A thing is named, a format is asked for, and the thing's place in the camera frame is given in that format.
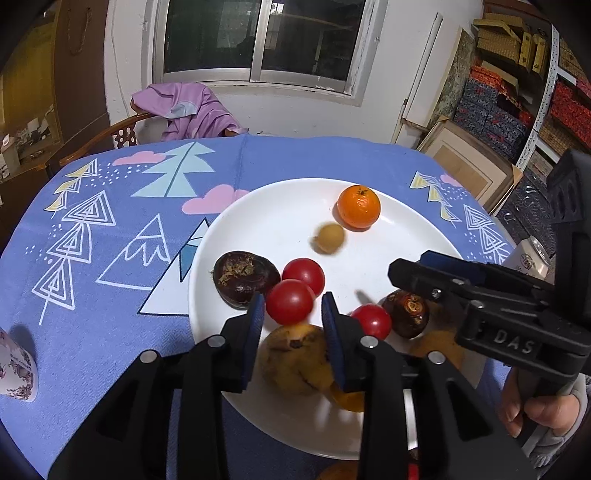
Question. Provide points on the orange tangerine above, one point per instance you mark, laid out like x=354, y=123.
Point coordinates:
x=358, y=207

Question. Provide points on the wooden chair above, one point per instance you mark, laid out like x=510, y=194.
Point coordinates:
x=92, y=145

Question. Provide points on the small tan longan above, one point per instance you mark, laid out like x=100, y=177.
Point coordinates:
x=328, y=238

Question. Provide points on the wooden picture frame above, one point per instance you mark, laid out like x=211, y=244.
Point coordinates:
x=466, y=157

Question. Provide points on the white floral paper cup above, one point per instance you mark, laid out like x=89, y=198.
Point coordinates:
x=16, y=369

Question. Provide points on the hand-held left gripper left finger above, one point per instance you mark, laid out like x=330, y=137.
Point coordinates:
x=253, y=339

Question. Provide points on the dark brown passion fruit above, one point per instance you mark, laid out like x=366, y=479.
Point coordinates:
x=406, y=314
x=246, y=277

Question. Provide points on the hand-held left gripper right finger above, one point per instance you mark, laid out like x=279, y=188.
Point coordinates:
x=332, y=341

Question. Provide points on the mottled green panel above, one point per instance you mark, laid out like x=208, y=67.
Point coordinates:
x=455, y=78

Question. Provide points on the red cherry tomato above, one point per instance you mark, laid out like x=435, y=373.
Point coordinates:
x=371, y=321
x=290, y=302
x=304, y=273

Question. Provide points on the stack of navy script boxes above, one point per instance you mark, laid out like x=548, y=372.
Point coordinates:
x=531, y=203

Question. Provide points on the white leaning board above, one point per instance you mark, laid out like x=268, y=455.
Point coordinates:
x=418, y=78

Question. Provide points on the purple garment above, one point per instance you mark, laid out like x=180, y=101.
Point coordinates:
x=194, y=110

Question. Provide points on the large orange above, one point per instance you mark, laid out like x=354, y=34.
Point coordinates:
x=341, y=471

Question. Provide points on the brown white-dotted cushion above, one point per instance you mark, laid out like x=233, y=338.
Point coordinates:
x=123, y=136

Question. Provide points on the wooden glass cabinet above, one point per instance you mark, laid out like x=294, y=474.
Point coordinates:
x=27, y=69

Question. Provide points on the stack of red patterned boxes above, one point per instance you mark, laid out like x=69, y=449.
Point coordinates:
x=570, y=108

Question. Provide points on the white drink can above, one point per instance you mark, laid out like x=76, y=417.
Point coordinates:
x=526, y=263

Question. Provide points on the person's right hand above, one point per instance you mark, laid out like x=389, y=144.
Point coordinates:
x=554, y=415

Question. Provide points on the shelf of patterned boxes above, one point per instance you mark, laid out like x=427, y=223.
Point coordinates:
x=498, y=44

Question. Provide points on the white plate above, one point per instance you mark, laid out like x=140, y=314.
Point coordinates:
x=277, y=217

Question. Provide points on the brown pear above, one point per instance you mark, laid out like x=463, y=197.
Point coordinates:
x=291, y=364

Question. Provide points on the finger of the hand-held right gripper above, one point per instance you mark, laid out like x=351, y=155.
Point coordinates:
x=452, y=266
x=415, y=277

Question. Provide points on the white metal shelf rack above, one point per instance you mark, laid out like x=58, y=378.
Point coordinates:
x=538, y=92

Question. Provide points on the stack of blue patterned boxes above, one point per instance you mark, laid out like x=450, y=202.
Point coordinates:
x=489, y=113

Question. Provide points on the sliding glass window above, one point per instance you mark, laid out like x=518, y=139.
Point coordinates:
x=263, y=37

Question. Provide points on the blue printed tablecloth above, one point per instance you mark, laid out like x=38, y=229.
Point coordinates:
x=92, y=350

